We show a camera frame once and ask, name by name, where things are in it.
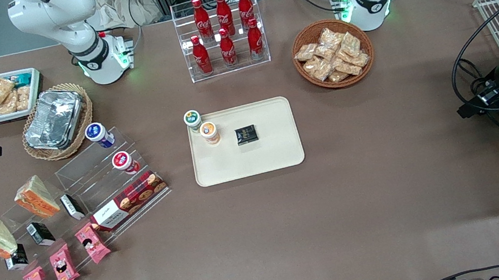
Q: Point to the oval tan wicker basket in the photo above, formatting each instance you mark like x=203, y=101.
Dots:
x=82, y=122

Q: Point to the orange-lid cup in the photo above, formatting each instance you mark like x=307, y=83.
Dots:
x=209, y=132

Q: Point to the small black and white box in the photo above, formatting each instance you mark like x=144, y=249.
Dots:
x=72, y=206

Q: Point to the black chocolate box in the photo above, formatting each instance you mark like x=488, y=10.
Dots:
x=246, y=135

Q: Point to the blue-lid cup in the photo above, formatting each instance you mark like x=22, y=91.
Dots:
x=97, y=134

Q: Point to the green-lid cup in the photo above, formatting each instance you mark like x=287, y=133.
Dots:
x=193, y=119

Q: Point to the clear acrylic stepped stand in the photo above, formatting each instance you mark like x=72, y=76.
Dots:
x=82, y=170
x=9, y=220

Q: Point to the red tartan cookie box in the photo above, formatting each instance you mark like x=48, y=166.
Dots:
x=133, y=200

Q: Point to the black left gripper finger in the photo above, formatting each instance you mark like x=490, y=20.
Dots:
x=486, y=87
x=472, y=109

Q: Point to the cream plastic tray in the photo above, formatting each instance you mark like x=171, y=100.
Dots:
x=262, y=158

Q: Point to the silver foil container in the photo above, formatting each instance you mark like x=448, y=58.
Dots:
x=54, y=119

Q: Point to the round brown wicker basket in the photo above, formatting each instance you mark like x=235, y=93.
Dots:
x=304, y=75

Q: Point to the red cola bottle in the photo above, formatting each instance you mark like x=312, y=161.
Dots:
x=228, y=51
x=201, y=59
x=202, y=18
x=245, y=6
x=255, y=42
x=223, y=12

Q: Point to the clear acrylic bottle rack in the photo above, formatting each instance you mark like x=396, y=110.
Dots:
x=242, y=67

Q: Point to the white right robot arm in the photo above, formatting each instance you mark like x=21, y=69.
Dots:
x=56, y=15

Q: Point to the red-lid cup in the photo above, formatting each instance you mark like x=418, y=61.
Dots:
x=124, y=162

